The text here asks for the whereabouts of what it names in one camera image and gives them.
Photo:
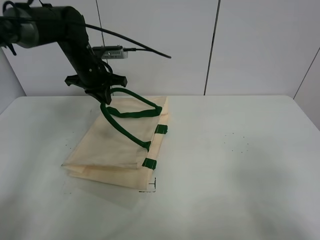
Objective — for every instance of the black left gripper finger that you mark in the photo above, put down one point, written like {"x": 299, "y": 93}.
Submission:
{"x": 102, "y": 95}

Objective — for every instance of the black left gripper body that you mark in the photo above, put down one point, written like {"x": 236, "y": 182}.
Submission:
{"x": 92, "y": 73}

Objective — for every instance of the cream linen bag green handles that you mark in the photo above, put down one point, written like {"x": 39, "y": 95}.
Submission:
{"x": 107, "y": 156}

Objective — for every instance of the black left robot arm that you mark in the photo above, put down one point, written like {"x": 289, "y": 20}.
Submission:
{"x": 30, "y": 27}

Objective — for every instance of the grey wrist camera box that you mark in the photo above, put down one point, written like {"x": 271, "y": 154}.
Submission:
{"x": 110, "y": 52}

